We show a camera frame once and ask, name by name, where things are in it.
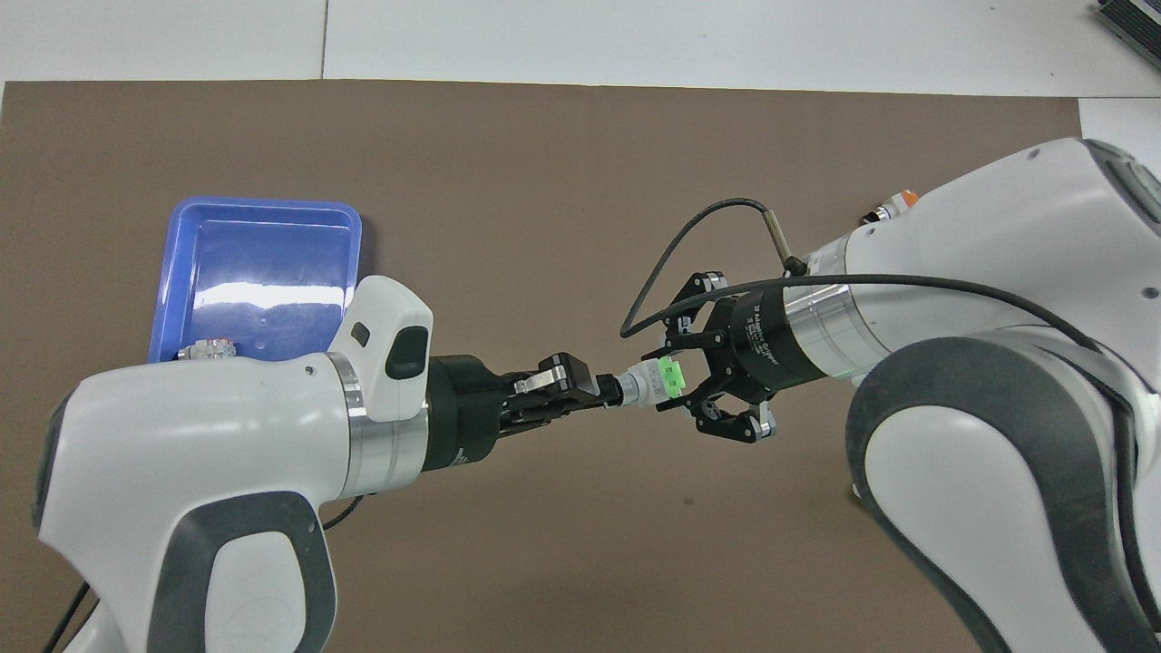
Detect grey ribbed metal device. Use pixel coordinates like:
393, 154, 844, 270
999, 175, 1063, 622
1093, 0, 1161, 46

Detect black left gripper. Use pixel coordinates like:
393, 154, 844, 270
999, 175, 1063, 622
422, 351, 628, 473

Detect green and white rotary switch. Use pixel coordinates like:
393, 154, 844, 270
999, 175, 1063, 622
603, 356, 687, 409

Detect blue plastic tray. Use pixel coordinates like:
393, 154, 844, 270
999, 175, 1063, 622
148, 197, 364, 364

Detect brown table mat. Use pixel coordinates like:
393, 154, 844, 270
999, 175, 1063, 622
0, 80, 1089, 653

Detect white switch with mixed colours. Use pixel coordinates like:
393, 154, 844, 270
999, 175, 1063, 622
177, 337, 239, 362

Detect orange and white rotary switch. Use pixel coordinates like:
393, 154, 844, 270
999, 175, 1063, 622
862, 189, 919, 226

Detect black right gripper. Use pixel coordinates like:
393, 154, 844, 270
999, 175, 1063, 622
658, 269, 832, 444

